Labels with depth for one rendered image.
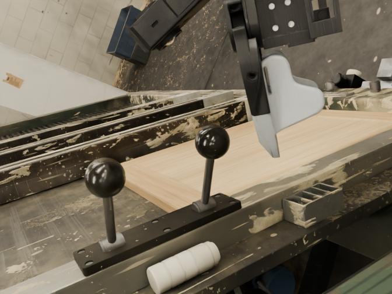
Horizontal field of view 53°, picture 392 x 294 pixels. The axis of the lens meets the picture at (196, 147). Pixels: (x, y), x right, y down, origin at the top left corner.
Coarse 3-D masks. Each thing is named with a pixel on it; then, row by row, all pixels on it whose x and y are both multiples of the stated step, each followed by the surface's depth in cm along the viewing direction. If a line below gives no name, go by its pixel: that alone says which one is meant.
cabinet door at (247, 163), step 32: (288, 128) 93; (320, 128) 87; (352, 128) 82; (384, 128) 76; (128, 160) 92; (160, 160) 87; (192, 160) 82; (224, 160) 78; (256, 160) 74; (288, 160) 70; (160, 192) 66; (192, 192) 63; (224, 192) 61
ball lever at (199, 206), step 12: (204, 132) 41; (216, 132) 41; (204, 144) 40; (216, 144) 40; (228, 144) 41; (204, 156) 42; (216, 156) 41; (204, 180) 45; (204, 192) 46; (192, 204) 48; (204, 204) 48
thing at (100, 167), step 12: (96, 168) 35; (108, 168) 35; (120, 168) 36; (96, 180) 35; (108, 180) 35; (120, 180) 36; (96, 192) 36; (108, 192) 36; (108, 204) 39; (108, 216) 40; (108, 228) 41; (108, 240) 42; (120, 240) 43
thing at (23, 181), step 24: (168, 120) 105; (192, 120) 104; (216, 120) 108; (240, 120) 111; (96, 144) 92; (120, 144) 95; (144, 144) 98; (168, 144) 101; (0, 168) 86; (24, 168) 85; (48, 168) 88; (72, 168) 90; (0, 192) 84; (24, 192) 86
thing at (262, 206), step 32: (320, 160) 60; (352, 160) 57; (384, 160) 61; (256, 192) 52; (288, 192) 52; (224, 224) 48; (256, 224) 50; (160, 256) 44; (32, 288) 40; (64, 288) 39; (96, 288) 41; (128, 288) 42
